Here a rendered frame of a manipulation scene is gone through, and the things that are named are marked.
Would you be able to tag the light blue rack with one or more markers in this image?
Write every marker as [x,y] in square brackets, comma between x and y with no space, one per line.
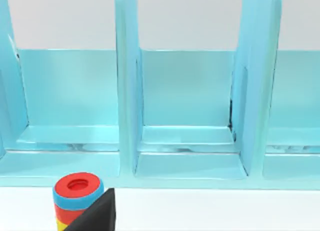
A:
[185,91]

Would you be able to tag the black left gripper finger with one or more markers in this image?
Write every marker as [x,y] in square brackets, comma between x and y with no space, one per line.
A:
[102,213]

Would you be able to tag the stack of coloured rings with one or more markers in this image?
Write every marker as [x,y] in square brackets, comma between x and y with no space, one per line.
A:
[72,191]

